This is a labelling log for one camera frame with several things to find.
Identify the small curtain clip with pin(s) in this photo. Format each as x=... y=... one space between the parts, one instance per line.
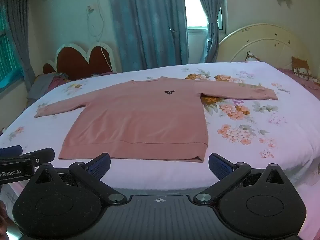
x=173 y=30

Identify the cream arched headboard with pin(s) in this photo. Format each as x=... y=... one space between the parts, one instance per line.
x=270 y=45

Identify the bright window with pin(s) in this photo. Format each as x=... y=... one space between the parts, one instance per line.
x=197 y=5

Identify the pink sweater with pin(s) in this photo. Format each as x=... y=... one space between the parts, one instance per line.
x=140 y=120

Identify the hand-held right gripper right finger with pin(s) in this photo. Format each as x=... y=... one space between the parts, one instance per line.
x=220 y=167

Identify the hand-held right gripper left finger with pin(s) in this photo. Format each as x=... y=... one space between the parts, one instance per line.
x=100 y=167

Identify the red heart-shaped headboard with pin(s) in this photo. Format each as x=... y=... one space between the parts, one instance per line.
x=75 y=60

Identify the white wall socket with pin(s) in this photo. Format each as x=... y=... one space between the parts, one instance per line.
x=90 y=9

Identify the pile of clothes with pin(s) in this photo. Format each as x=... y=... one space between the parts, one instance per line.
x=42 y=82

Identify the white patterned pillow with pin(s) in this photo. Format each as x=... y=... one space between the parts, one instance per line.
x=252 y=57

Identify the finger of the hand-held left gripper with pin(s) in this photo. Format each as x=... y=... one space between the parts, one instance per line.
x=10 y=150
x=43 y=156

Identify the brown patterned pillow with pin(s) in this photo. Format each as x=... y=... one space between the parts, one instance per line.
x=301 y=68

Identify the grey-blue curtain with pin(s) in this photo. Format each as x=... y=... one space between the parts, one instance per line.
x=20 y=30

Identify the blue curtain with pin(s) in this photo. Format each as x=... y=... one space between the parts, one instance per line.
x=212 y=42
x=150 y=25

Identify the magenta blanket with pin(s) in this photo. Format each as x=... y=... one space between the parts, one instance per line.
x=307 y=82

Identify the white floral bed sheet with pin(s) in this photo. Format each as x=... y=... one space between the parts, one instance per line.
x=50 y=130

